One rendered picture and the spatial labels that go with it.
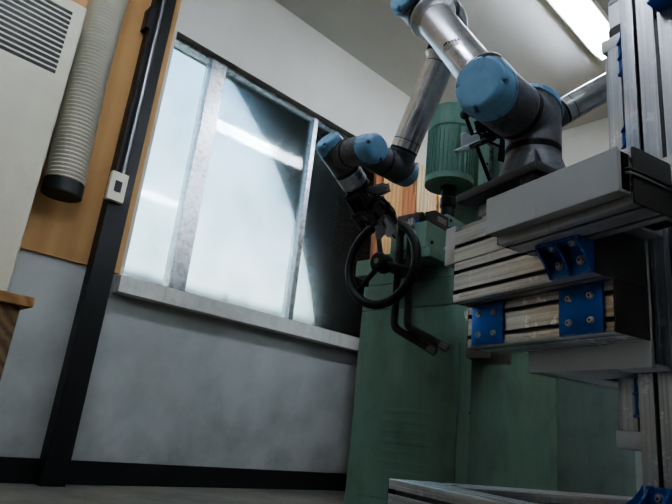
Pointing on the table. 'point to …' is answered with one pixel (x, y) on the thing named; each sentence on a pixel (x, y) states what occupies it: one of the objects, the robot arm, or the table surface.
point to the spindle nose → (448, 199)
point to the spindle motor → (445, 168)
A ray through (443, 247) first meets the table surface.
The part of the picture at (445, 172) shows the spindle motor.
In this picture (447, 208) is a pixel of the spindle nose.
